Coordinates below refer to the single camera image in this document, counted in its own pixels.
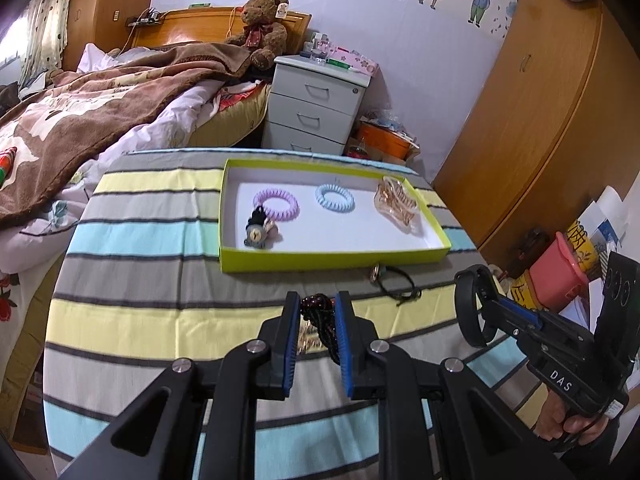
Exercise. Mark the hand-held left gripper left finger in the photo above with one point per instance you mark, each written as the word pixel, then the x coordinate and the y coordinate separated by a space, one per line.
pixel 289 350

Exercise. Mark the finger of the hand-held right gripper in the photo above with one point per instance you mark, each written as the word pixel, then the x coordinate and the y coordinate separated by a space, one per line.
pixel 505 325
pixel 522 314

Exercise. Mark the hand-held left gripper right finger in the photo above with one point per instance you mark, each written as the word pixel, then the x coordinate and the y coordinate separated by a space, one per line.
pixel 345 350

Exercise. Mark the gold hair clip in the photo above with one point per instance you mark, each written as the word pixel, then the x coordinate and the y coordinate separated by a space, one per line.
pixel 310 342

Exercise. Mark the black wristband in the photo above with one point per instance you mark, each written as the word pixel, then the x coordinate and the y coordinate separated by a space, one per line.
pixel 462 305

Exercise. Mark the green cardboard box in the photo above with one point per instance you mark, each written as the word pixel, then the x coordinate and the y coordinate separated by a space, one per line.
pixel 325 260

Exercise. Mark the clear hair claw clip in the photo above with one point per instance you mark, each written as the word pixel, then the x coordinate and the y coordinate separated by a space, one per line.
pixel 395 205

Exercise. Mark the person's right hand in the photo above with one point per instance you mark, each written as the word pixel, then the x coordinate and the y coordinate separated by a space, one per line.
pixel 555 420

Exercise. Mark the yellow patterned bin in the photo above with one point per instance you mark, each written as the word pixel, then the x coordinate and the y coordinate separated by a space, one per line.
pixel 582 250
pixel 525 290

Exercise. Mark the pink plastic bin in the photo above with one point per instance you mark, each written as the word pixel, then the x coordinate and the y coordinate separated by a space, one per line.
pixel 555 275

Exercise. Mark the white paper sheets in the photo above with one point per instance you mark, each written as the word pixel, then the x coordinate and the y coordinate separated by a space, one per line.
pixel 610 205

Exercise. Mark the striped tablecloth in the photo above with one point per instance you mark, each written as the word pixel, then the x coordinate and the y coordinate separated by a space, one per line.
pixel 150 310

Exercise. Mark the wide wooden wardrobe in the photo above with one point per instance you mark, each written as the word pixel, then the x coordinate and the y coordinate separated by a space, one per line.
pixel 540 110

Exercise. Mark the orange basin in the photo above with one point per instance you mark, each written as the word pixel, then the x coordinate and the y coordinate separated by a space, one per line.
pixel 385 142

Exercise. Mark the yellow mattress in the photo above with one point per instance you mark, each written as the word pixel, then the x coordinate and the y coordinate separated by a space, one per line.
pixel 230 125

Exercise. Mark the white drawer nightstand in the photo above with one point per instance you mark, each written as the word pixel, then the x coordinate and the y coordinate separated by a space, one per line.
pixel 310 95

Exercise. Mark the pink floral box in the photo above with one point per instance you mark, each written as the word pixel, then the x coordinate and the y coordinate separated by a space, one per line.
pixel 357 60

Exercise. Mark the brown blanket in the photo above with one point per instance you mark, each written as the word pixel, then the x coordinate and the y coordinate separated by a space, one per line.
pixel 100 125

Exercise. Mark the cluster of small bottles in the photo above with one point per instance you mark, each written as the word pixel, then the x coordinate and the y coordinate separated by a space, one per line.
pixel 317 50

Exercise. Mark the red green plaid cloth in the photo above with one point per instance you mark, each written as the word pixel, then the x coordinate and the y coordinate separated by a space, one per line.
pixel 7 167

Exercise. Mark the brown teddy bear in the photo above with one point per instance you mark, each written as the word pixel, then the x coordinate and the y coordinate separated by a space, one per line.
pixel 260 15

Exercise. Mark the wooden headboard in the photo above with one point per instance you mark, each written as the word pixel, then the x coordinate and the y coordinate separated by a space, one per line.
pixel 200 25

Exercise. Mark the power strip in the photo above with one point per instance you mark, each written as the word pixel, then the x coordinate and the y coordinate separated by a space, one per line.
pixel 145 20

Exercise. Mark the patterned curtain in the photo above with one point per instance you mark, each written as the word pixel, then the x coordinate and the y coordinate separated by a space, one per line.
pixel 47 25

